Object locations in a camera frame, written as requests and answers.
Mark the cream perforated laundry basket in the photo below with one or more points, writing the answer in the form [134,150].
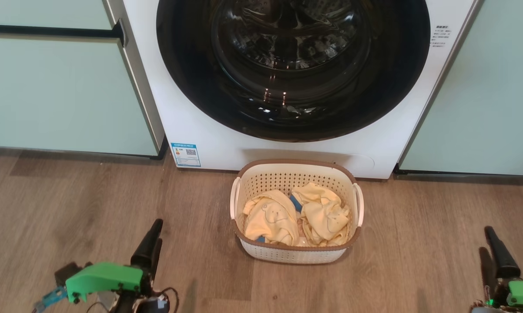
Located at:
[287,254]

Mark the pale green cabinet black strip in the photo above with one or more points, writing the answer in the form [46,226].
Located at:
[61,95]

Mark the teal plastic wrist bracket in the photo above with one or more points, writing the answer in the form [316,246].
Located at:
[52,298]

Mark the yellow baby garment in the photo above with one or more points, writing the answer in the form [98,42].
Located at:
[324,215]

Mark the round drain filter cover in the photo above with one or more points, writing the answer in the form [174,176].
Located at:
[357,161]

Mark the blue energy label sticker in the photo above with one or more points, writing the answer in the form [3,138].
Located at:
[185,155]

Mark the black round glass washer door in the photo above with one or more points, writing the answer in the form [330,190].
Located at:
[287,65]

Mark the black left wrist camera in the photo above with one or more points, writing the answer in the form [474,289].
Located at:
[68,271]

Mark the yellow bear print garment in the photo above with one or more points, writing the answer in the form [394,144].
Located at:
[272,219]

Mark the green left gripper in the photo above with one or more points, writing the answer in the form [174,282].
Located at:
[105,278]

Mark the plain pale green cabinet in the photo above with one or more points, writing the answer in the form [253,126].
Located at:
[483,108]

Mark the white front-load washing machine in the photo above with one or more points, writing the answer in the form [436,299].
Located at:
[192,121]

